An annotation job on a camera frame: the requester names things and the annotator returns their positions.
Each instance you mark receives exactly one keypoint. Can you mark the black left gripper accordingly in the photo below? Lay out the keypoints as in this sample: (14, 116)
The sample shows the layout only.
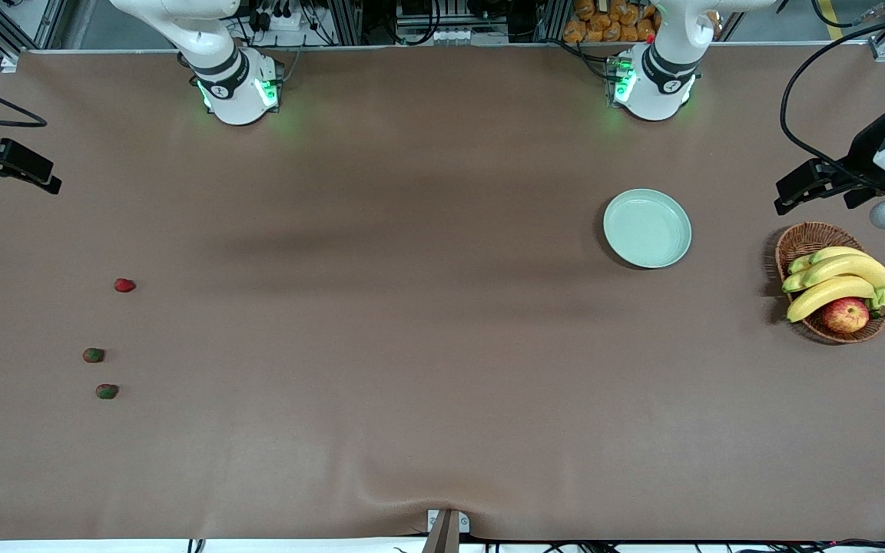
(866, 151)

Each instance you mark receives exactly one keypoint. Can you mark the dark red green strawberry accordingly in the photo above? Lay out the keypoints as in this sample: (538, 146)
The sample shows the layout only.
(93, 355)
(107, 391)

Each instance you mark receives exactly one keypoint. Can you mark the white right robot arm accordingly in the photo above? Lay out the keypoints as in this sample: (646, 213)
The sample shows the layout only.
(235, 96)

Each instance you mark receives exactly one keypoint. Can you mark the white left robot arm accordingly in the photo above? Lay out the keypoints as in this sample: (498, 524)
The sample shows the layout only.
(654, 92)

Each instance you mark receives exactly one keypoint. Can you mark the pale green round plate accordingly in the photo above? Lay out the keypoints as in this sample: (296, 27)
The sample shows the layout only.
(648, 229)

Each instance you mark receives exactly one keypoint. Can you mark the brown wicker basket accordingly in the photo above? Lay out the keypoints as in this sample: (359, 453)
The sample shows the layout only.
(803, 242)

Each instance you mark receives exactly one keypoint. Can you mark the yellow banana bunch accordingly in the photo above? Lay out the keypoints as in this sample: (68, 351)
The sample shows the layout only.
(842, 269)

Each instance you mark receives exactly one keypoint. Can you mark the red yellow apple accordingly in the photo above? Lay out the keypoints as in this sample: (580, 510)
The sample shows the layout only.
(846, 315)

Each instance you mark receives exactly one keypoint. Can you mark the pile of orange buns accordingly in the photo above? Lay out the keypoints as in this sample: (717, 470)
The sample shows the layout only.
(608, 23)

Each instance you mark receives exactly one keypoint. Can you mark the brown table mat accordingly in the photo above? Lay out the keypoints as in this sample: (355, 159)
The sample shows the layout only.
(442, 384)

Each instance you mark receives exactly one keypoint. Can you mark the grey metal table clamp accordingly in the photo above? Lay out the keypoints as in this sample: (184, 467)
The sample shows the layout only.
(443, 526)

